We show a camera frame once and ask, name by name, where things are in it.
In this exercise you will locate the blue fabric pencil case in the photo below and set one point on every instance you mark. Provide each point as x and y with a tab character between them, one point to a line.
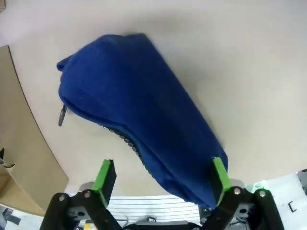
134	100

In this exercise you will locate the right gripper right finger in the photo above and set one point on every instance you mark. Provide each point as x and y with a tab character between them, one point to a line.
220	184

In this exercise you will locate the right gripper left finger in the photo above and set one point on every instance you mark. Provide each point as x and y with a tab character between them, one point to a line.
103	184

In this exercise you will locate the large open cardboard box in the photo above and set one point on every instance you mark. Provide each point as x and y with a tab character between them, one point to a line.
21	143

